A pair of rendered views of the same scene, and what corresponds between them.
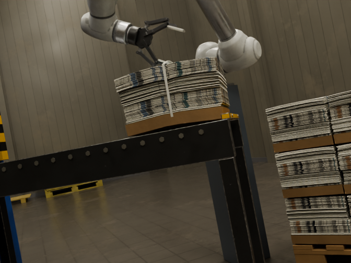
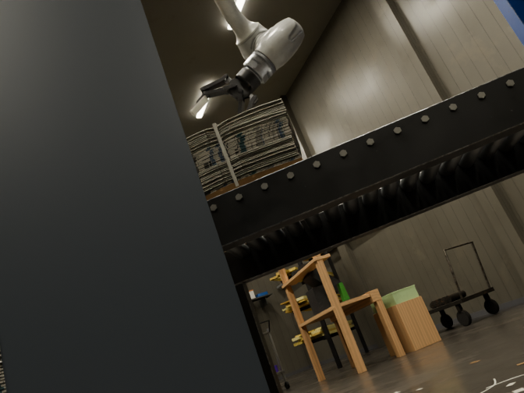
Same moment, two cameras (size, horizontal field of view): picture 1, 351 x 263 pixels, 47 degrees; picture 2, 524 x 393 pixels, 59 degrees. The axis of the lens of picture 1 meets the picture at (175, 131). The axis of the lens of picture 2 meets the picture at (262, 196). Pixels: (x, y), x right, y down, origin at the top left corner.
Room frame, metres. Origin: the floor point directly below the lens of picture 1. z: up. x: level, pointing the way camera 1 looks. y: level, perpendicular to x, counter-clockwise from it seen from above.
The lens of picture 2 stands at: (2.84, -0.14, 0.40)
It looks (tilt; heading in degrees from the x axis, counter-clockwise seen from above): 19 degrees up; 174
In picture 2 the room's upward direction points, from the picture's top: 21 degrees counter-clockwise
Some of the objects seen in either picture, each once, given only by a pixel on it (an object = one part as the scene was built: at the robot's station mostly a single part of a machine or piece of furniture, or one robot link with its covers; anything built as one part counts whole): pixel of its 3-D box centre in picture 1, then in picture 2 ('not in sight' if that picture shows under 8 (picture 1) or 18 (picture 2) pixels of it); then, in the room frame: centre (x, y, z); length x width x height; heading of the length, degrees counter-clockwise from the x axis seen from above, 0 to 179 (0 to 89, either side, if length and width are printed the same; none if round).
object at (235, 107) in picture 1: (230, 174); (118, 318); (2.33, -0.27, 0.50); 0.20 x 0.20 x 1.00; 21
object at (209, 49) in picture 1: (210, 61); not in sight; (2.33, -0.28, 1.17); 0.18 x 0.16 x 0.22; 53
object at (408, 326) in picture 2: not in sight; (348, 295); (-3.52, 1.19, 0.90); 1.39 x 1.24 x 1.80; 13
